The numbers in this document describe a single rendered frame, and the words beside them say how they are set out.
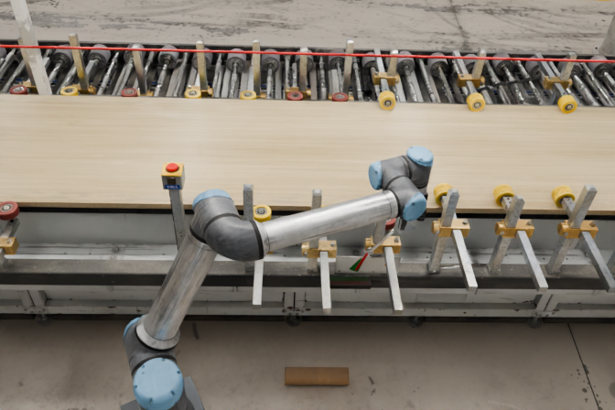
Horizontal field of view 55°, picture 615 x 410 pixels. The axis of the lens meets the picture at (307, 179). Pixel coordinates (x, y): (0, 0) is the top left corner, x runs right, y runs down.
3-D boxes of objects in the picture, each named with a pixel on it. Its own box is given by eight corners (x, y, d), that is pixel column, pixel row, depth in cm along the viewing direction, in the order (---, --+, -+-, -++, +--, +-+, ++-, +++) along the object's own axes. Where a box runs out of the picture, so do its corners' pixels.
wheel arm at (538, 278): (546, 292, 206) (549, 285, 204) (536, 292, 206) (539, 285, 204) (507, 196, 244) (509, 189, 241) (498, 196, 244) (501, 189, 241)
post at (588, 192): (556, 275, 244) (598, 188, 212) (548, 275, 243) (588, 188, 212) (553, 268, 246) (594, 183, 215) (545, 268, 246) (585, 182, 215)
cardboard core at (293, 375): (349, 379, 271) (285, 379, 270) (348, 388, 276) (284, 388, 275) (348, 363, 277) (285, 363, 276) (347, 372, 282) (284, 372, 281)
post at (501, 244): (493, 284, 246) (525, 199, 215) (485, 284, 246) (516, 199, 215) (491, 277, 249) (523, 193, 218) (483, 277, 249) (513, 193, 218)
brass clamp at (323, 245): (336, 259, 232) (337, 251, 229) (301, 259, 232) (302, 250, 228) (335, 247, 237) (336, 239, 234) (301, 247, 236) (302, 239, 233)
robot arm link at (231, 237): (215, 252, 153) (434, 194, 176) (202, 220, 162) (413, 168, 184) (217, 280, 161) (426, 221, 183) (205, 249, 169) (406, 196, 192)
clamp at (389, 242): (399, 253, 232) (401, 245, 228) (365, 253, 231) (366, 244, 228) (397, 243, 236) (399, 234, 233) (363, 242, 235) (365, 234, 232)
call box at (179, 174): (183, 191, 207) (180, 175, 201) (163, 191, 206) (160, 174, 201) (186, 178, 212) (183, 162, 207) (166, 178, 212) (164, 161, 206)
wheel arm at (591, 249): (616, 293, 207) (620, 286, 205) (606, 293, 207) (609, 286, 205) (566, 197, 245) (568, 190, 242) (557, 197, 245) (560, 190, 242)
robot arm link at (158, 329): (124, 385, 193) (208, 214, 160) (115, 342, 205) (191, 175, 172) (168, 382, 202) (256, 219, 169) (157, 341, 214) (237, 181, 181)
